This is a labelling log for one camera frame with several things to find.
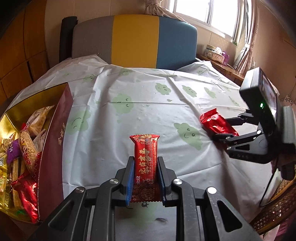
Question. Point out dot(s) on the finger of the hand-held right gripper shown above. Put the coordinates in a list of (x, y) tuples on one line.
[(231, 138), (240, 120)]

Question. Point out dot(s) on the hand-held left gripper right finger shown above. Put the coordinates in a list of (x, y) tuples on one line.
[(161, 180)]

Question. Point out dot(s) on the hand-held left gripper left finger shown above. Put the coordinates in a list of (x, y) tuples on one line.
[(130, 180)]

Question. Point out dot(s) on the red foil snack packet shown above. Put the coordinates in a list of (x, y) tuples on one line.
[(26, 194), (215, 121)]

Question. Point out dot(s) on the long red packet gold print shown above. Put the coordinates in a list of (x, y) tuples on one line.
[(145, 157)]

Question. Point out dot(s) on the maroon box gold inside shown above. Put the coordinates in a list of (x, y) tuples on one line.
[(55, 150)]

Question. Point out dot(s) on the purple snack packet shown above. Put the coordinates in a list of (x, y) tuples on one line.
[(13, 150)]

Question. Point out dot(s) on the small dark scrap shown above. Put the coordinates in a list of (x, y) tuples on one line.
[(161, 220)]

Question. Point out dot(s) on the wooden side table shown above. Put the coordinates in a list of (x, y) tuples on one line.
[(222, 69)]

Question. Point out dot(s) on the small purple box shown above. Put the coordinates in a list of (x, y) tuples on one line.
[(225, 59)]

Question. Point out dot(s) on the patterned tissue box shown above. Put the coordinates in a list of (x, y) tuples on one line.
[(214, 55)]

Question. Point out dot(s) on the floral beige curtain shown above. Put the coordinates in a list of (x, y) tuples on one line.
[(248, 34)]

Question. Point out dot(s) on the wicker chair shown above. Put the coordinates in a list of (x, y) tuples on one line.
[(277, 208)]

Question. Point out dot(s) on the white tablecloth green clouds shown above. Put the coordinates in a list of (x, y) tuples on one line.
[(143, 92)]

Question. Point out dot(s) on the window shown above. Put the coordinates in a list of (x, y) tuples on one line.
[(219, 14)]

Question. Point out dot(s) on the pink garment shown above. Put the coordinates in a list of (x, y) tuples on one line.
[(286, 231)]

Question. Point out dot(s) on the grey yellow blue upholstered backrest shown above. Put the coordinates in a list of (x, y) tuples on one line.
[(134, 41)]

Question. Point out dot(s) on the tied beige curtain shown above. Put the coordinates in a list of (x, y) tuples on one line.
[(155, 9)]

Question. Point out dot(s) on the black cylinder roll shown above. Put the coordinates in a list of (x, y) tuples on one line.
[(67, 37)]

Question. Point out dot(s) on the wooden wardrobe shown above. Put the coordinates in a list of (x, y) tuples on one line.
[(23, 46)]

